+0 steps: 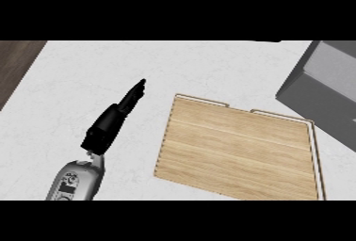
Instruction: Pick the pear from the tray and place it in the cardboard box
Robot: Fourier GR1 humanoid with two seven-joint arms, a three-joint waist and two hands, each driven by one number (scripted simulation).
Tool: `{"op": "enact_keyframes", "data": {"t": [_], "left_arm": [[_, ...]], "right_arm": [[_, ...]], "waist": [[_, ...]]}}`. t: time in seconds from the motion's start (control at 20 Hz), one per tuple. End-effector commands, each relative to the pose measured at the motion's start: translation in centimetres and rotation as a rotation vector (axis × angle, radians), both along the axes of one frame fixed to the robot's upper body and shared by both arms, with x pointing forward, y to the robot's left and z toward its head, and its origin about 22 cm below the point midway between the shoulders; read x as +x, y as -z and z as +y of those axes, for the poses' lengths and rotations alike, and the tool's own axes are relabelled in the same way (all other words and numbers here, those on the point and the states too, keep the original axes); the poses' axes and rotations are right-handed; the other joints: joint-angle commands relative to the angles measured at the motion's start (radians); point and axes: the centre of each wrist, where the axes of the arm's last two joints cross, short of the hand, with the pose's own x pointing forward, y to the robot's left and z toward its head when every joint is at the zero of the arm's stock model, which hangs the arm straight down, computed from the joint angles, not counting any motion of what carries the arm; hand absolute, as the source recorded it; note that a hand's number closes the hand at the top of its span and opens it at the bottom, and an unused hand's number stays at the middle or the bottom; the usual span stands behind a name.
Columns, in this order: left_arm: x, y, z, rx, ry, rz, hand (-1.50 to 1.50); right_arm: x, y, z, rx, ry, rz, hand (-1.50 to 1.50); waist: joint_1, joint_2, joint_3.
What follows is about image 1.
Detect pale wooden tray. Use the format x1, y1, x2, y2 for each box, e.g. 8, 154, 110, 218
154, 92, 327, 201

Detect grey box appliance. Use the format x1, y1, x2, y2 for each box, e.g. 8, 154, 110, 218
273, 40, 356, 153

